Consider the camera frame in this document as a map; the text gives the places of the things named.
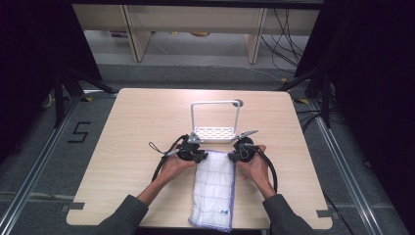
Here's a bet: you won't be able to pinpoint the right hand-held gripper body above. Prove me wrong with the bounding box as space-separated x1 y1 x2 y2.
230 128 260 164

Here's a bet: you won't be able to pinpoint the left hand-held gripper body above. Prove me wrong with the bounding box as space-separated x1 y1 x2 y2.
176 131 209 165

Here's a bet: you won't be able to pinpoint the white cloth with purple border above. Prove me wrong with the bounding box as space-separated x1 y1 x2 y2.
188 149 237 233

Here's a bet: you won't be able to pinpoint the person's left hand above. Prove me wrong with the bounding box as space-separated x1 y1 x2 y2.
159 148 199 188

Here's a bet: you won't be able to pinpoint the person's right hand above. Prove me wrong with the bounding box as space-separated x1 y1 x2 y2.
236 144 274 199

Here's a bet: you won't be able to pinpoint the white towel rack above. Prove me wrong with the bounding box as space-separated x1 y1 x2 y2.
190 99 243 145

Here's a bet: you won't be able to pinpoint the black metal stand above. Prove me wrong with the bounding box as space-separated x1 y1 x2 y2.
276 67 339 129
52 64 117 129

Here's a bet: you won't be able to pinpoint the grey tape strip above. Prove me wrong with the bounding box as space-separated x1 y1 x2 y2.
61 202 86 213
315 209 335 219

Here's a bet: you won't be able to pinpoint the light wooden desk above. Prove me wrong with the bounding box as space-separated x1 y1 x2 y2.
70 3 321 65

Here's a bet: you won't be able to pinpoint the black curtain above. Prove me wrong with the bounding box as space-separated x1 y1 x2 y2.
295 0 415 226
0 0 103 165

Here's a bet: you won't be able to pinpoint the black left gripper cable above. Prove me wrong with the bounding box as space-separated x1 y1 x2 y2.
148 133 190 183

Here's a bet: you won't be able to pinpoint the black floor cables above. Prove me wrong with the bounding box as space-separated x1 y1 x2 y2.
295 107 331 133

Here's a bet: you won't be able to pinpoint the silver floor rail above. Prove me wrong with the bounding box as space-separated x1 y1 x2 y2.
0 93 83 235
308 97 384 235

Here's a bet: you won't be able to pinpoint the black thin floor cable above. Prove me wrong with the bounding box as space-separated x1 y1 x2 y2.
322 191 356 235

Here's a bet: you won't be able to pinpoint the bundle of black cables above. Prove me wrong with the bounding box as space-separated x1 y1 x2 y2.
259 8 311 74

